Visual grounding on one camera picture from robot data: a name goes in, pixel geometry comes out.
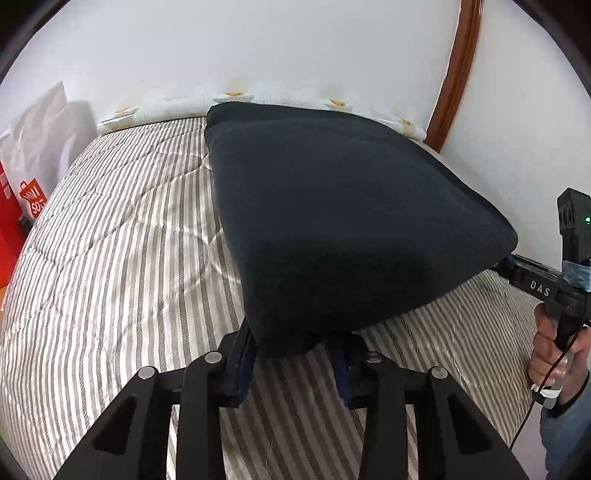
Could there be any person's right forearm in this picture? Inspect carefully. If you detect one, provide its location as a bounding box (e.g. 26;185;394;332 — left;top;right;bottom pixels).
539;323;591;480

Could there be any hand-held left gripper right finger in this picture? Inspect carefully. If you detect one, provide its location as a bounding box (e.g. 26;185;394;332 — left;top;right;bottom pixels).
329;333;533;480

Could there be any white cable label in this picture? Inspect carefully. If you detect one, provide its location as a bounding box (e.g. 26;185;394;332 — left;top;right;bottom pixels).
530;384;560;408

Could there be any brown wooden door frame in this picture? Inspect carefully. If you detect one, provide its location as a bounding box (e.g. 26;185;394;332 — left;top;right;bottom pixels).
425;0;484;154

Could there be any person's right hand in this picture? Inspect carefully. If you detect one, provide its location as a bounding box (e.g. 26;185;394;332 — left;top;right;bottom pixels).
527;302;586;394

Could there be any striped bedspread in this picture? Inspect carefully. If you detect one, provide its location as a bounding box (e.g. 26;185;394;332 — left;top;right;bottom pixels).
0;115;546;480

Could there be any white floral pillow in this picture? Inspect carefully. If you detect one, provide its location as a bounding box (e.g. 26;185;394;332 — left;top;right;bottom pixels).
96;80;428;142

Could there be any red shopping bag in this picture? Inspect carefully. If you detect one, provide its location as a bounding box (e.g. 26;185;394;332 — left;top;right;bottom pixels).
0;161;29;289

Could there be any black t-shirt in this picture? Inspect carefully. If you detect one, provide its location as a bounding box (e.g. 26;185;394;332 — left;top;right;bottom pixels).
204;103;519;359

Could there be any white plastic bag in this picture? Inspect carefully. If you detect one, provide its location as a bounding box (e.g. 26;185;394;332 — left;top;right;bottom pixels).
0;80;71;223

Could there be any black cable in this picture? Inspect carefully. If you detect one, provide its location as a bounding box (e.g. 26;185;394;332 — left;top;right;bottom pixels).
508;330;581;451

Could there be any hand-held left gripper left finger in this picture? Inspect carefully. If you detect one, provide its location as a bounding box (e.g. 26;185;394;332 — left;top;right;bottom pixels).
51;325;258;480

